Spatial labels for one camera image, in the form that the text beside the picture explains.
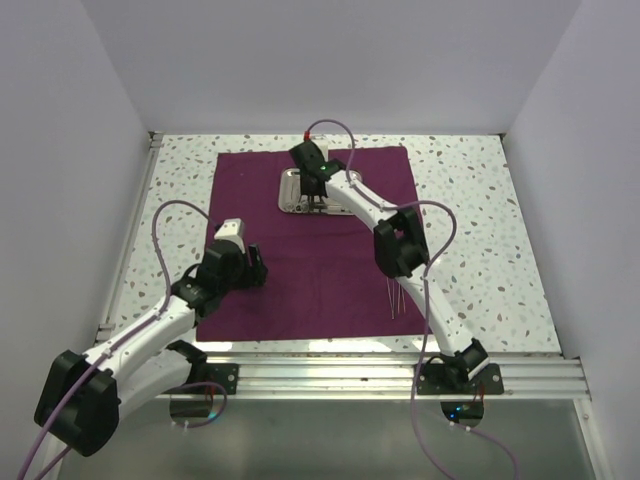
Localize purple surgical cloth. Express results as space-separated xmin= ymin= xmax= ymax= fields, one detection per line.
xmin=196 ymin=151 xmax=423 ymax=342

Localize steel tweezers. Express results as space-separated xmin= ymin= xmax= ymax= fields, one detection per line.
xmin=387 ymin=278 xmax=401 ymax=319

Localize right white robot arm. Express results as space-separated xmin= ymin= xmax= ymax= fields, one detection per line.
xmin=289 ymin=139 xmax=489 ymax=393

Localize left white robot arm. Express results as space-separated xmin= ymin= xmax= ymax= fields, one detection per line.
xmin=34 ymin=240 xmax=268 ymax=457

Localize steel instrument tray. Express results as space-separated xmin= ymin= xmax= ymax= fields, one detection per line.
xmin=277 ymin=168 xmax=352 ymax=216

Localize steel scissors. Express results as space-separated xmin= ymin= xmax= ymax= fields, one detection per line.
xmin=285 ymin=195 xmax=312 ymax=214

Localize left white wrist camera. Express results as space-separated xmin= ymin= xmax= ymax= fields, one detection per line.
xmin=214 ymin=218 xmax=246 ymax=253

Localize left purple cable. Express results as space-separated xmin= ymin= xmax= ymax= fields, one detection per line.
xmin=14 ymin=200 xmax=234 ymax=480

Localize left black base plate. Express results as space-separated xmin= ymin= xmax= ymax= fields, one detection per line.
xmin=196 ymin=363 xmax=240 ymax=395

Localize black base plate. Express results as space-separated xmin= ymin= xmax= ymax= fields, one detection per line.
xmin=416 ymin=363 xmax=505 ymax=396
xmin=196 ymin=363 xmax=240 ymax=395

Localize aluminium left side rail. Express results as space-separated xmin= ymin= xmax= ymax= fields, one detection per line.
xmin=92 ymin=131 xmax=164 ymax=346

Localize aluminium rail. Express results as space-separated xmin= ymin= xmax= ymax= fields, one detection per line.
xmin=92 ymin=131 xmax=164 ymax=346
xmin=204 ymin=352 xmax=590 ymax=401

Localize aluminium front rail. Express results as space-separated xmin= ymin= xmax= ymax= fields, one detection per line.
xmin=204 ymin=352 xmax=590 ymax=401

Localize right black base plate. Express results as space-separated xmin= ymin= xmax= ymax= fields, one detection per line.
xmin=416 ymin=363 xmax=505 ymax=396

